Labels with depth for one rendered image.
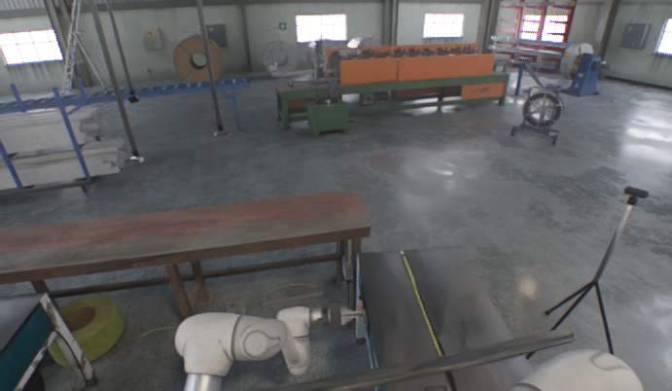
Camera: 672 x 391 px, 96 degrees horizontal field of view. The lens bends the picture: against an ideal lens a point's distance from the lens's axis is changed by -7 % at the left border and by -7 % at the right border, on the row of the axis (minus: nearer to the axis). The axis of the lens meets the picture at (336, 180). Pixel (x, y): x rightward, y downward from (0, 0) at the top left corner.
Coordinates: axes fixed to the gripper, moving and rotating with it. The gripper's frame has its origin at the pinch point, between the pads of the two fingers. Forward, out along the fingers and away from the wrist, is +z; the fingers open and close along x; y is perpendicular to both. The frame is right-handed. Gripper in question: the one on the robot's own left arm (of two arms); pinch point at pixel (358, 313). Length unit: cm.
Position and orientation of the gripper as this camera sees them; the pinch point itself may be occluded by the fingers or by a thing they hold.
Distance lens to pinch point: 165.5
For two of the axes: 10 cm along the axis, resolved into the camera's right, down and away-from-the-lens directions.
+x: 0.7, 9.5, -3.1
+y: -0.4, 3.1, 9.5
